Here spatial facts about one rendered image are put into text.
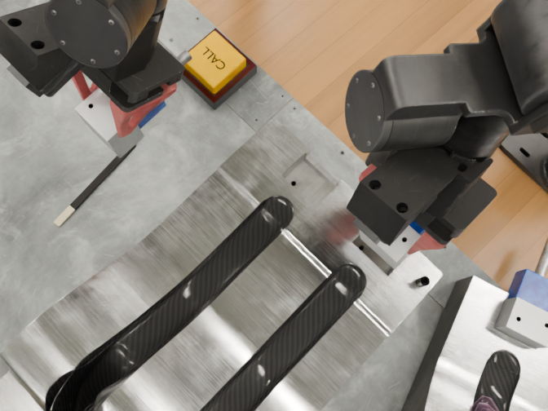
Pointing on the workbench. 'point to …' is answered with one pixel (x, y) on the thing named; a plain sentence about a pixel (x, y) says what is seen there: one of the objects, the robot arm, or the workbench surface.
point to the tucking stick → (90, 188)
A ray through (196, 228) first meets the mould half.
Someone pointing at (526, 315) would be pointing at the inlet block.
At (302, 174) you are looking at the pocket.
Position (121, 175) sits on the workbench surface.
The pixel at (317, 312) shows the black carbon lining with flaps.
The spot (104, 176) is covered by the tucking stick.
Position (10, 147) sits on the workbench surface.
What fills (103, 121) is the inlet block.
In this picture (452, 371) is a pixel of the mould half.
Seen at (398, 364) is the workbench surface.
